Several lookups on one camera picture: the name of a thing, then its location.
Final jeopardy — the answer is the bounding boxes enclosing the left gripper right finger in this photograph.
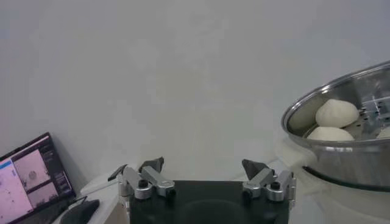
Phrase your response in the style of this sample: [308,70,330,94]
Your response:
[241,158,296,202]

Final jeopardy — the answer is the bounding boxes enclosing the black computer mouse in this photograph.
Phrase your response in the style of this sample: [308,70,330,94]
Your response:
[59,199,101,224]

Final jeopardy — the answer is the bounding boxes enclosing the white side table with laptop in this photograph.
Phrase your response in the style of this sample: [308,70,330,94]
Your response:
[53,170,129,224]

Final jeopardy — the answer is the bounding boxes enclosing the white steamed baozi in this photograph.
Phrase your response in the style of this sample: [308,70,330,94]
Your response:
[307,126,356,142]
[315,98,360,128]

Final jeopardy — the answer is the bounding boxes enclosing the black phone with white rim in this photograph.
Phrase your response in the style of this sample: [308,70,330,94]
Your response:
[107,164,128,183]

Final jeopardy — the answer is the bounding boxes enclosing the stainless steel steamer basket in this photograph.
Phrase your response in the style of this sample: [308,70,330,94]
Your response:
[272,60,390,192]

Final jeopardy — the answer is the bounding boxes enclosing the black mouse cable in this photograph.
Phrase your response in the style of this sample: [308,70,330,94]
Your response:
[71,195,89,205]

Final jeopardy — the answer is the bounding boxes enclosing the cream electric cooker base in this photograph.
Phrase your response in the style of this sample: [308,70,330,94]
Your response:
[301,166,390,224]

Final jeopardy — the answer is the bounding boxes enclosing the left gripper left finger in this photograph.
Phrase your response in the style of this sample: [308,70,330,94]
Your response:
[118,156,177,201]

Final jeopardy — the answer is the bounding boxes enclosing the computer monitor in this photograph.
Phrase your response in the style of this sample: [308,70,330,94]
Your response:
[0,131,77,224]

